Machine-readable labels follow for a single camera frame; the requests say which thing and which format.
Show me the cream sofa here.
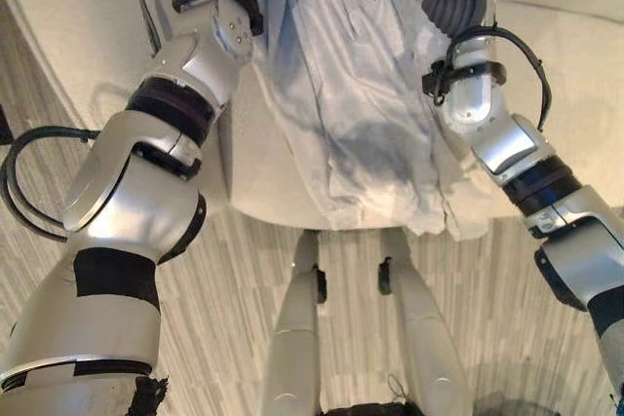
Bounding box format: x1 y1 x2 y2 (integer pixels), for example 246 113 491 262
0 0 624 241

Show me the thin dark cable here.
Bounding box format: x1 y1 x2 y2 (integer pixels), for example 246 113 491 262
130 0 162 55

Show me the silver left robot leg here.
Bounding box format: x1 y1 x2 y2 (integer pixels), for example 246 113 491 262
256 230 329 416

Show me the silver robot leg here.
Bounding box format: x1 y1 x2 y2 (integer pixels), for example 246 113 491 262
377 229 475 416
256 230 329 416

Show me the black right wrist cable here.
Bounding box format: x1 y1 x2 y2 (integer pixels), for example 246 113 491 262
444 24 553 133

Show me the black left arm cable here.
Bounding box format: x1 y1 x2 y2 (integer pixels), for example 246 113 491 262
0 125 101 244

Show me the silver right robot leg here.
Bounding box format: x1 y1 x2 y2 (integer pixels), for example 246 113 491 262
377 229 475 416

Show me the light blue shirt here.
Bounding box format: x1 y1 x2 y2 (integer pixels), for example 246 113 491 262
245 0 494 243

